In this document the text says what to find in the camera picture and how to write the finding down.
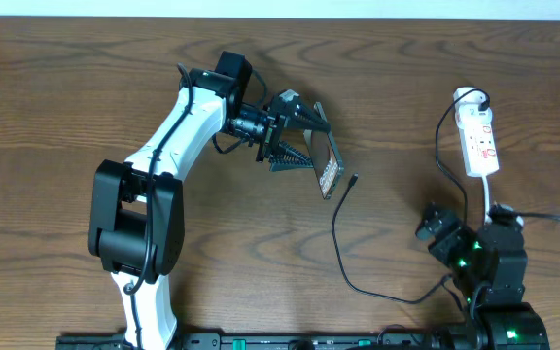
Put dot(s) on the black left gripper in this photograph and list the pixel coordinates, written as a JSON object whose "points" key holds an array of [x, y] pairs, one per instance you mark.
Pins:
{"points": [[273, 130]]}

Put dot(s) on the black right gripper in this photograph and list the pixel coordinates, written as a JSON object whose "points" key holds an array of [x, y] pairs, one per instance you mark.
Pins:
{"points": [[446, 217]]}

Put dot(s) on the Galaxy smartphone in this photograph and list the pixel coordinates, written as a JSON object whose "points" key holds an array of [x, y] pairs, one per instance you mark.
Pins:
{"points": [[326, 159]]}

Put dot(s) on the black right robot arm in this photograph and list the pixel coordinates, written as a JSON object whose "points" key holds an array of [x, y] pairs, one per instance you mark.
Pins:
{"points": [[488, 267]]}

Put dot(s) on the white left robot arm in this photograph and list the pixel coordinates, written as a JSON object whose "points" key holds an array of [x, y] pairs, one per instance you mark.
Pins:
{"points": [[136, 223]]}

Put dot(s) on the white USB charger plug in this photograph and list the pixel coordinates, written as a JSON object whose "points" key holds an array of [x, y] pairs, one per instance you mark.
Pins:
{"points": [[469, 114]]}

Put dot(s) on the white power strip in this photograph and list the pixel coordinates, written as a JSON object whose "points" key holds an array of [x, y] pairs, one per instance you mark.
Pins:
{"points": [[477, 143]]}

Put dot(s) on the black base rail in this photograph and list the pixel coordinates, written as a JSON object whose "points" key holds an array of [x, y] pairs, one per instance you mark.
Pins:
{"points": [[216, 341]]}

